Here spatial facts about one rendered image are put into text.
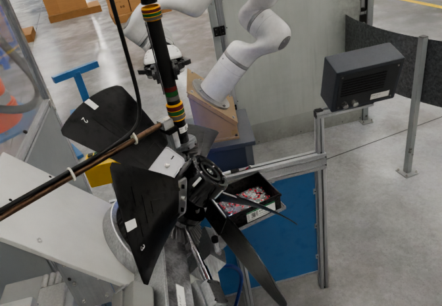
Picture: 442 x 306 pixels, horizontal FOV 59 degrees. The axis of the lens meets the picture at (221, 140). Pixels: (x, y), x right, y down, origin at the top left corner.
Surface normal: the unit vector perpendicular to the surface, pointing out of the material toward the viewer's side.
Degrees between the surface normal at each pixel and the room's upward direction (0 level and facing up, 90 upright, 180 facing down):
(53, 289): 0
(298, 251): 90
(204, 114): 90
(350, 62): 15
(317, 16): 90
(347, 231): 0
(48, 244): 50
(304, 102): 90
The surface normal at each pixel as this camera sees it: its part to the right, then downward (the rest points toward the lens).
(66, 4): 0.38, 0.44
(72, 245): 0.64, -0.71
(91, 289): 0.18, 0.50
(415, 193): -0.15, -0.84
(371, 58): -0.10, -0.68
